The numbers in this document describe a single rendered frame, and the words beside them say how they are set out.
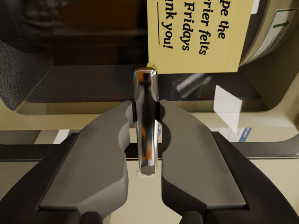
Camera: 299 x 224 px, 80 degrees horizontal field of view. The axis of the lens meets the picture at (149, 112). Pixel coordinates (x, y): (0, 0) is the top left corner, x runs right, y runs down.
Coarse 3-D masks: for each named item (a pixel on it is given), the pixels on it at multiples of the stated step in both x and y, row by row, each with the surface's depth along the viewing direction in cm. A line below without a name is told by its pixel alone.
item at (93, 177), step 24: (96, 120) 10; (120, 120) 10; (96, 144) 8; (120, 144) 9; (72, 168) 7; (96, 168) 7; (120, 168) 7; (48, 192) 6; (72, 192) 6; (96, 192) 6; (120, 192) 7
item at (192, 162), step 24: (168, 120) 10; (192, 120) 10; (168, 144) 10; (192, 144) 8; (216, 144) 8; (168, 168) 7; (192, 168) 7; (216, 168) 7; (168, 192) 7; (192, 192) 6; (216, 192) 6; (240, 192) 6
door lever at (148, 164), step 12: (144, 72) 10; (156, 72) 11; (144, 84) 11; (156, 84) 11; (144, 96) 11; (156, 96) 11; (144, 108) 12; (156, 108) 12; (144, 120) 12; (156, 120) 12; (144, 132) 13; (156, 132) 13; (144, 144) 13; (156, 144) 13; (144, 156) 14; (156, 156) 14; (144, 168) 14; (156, 168) 15
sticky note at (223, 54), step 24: (168, 0) 13; (192, 0) 13; (216, 0) 13; (240, 0) 13; (168, 24) 14; (192, 24) 14; (216, 24) 14; (240, 24) 14; (168, 48) 15; (192, 48) 14; (216, 48) 14; (240, 48) 14; (168, 72) 16; (192, 72) 16
